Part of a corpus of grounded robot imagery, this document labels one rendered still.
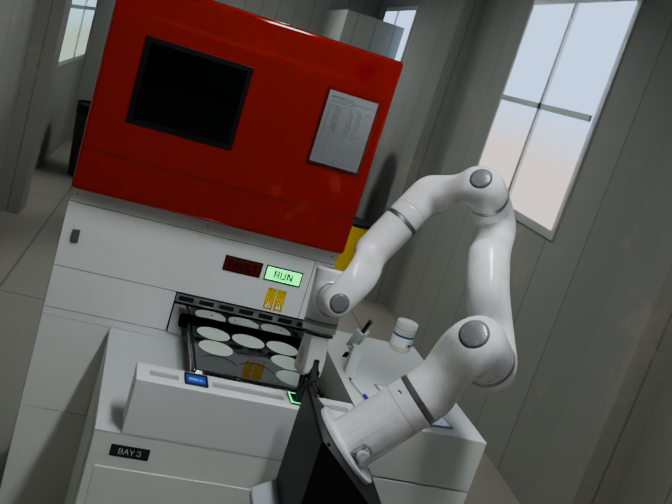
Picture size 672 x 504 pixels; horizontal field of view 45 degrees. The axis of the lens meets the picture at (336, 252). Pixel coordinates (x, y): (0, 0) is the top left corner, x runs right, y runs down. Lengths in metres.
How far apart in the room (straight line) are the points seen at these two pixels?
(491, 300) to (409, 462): 0.52
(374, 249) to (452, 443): 0.54
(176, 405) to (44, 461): 0.88
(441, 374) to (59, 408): 1.34
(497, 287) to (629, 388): 1.69
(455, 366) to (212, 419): 0.60
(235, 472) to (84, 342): 0.75
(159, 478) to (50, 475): 0.79
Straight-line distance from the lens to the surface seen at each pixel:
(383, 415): 1.74
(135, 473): 2.01
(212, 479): 2.03
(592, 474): 3.55
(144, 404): 1.93
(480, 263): 1.84
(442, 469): 2.16
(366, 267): 1.89
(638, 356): 3.40
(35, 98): 6.37
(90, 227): 2.43
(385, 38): 8.65
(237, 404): 1.94
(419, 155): 6.56
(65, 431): 2.68
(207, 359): 2.26
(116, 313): 2.51
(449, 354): 1.70
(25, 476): 2.77
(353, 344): 2.24
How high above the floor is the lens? 1.75
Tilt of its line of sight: 12 degrees down
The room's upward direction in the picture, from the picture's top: 18 degrees clockwise
